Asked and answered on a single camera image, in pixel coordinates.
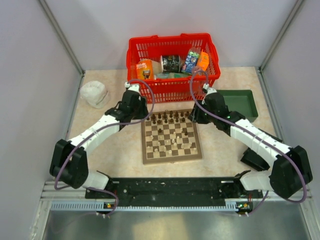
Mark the black mounting base rail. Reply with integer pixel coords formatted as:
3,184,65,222
84,176,253,208

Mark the orange razor package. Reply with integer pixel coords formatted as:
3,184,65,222
135,59,154,80

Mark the wooden chess board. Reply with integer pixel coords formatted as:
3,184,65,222
141,109,203,165

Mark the orange carton package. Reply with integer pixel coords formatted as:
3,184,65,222
192,51,210,73

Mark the green plastic tray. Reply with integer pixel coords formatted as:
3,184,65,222
217,89,259,123

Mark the red plastic shopping basket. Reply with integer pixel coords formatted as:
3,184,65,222
126,33,221,103

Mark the green pouch package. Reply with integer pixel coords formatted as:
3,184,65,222
155,72,189,79

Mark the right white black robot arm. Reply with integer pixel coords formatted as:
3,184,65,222
189,86,313,199

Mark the black printed can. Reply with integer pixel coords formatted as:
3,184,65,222
160,55,181,73

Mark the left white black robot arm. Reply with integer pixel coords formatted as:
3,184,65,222
49,84,149,199

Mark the blue snack package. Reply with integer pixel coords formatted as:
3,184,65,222
181,46,201,74

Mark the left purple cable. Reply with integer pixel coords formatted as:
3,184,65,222
53,78,155,191

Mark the black stand block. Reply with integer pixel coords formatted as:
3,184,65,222
240,148,270,172

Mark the white crumpled cloth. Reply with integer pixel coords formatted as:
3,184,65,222
80,80,109,109

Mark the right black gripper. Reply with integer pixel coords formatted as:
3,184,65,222
188,100,218,125

